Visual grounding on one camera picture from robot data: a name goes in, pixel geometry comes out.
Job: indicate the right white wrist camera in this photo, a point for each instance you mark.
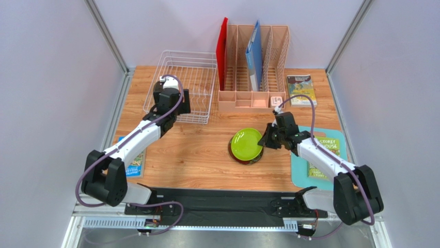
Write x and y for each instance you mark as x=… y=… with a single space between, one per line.
x=277 y=110

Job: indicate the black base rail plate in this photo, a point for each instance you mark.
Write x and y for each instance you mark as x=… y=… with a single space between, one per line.
x=225 y=208

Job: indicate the blue storey treehouse book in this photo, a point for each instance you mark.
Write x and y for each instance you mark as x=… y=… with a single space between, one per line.
x=136 y=168

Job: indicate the white wire dish rack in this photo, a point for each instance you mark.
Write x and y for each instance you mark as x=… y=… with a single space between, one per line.
x=198 y=72

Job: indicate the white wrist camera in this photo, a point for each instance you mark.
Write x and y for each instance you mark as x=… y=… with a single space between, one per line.
x=277 y=110
x=169 y=82

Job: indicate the teal cutting board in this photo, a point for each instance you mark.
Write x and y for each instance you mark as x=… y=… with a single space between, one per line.
x=299 y=166

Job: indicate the green plate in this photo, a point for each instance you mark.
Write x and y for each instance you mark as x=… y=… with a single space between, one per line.
x=243 y=146

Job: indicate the pink desk file organizer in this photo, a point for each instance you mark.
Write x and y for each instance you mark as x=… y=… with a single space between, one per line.
x=238 y=95

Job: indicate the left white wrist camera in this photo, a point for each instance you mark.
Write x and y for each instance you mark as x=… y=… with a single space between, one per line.
x=169 y=82

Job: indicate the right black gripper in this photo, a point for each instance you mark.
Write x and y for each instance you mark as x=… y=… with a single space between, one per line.
x=273 y=136

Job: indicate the blue folder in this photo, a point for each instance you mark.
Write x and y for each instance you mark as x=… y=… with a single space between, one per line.
x=254 y=58

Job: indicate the white power adapter cube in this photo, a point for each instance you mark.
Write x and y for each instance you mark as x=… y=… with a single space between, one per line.
x=275 y=101

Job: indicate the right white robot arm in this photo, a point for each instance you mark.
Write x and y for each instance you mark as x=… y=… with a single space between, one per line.
x=355 y=196

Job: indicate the red folder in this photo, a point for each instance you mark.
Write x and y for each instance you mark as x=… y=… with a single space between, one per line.
x=221 y=53

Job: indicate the illustrated book back right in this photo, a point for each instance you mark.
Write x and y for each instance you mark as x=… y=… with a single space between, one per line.
x=301 y=85

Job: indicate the green storey treehouse book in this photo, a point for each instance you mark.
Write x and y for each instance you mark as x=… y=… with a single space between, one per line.
x=333 y=145

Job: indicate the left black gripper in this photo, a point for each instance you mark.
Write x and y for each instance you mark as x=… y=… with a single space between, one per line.
x=185 y=107

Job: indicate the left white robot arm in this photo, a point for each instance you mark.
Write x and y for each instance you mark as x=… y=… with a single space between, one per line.
x=104 y=176

